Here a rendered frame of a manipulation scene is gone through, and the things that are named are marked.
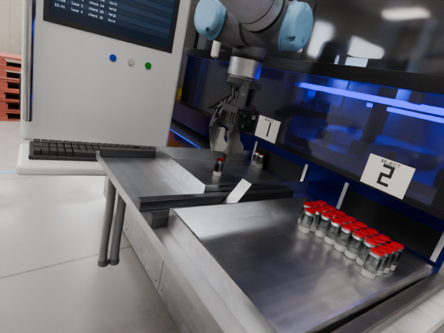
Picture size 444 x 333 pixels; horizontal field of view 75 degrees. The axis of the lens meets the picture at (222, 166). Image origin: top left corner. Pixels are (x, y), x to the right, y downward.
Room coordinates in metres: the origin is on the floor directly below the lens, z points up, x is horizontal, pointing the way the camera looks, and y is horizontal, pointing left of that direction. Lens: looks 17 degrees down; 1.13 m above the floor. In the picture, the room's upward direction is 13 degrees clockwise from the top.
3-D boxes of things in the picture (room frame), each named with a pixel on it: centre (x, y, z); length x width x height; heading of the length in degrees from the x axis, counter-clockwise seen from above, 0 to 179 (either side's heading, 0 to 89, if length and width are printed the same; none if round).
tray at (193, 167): (0.76, -0.03, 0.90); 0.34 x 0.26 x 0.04; 128
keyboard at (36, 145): (0.89, 0.39, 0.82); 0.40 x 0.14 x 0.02; 125
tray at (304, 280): (0.42, -0.15, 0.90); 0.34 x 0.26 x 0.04; 128
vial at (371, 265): (0.41, -0.27, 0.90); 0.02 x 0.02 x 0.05
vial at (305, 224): (0.52, -0.18, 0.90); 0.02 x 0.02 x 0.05
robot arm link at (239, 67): (0.72, 0.00, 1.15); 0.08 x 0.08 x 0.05
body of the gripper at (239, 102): (0.71, -0.01, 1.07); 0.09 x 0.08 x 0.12; 38
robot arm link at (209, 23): (0.63, 0.05, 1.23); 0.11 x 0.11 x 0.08; 51
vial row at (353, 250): (0.49, -0.24, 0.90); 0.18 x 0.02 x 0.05; 38
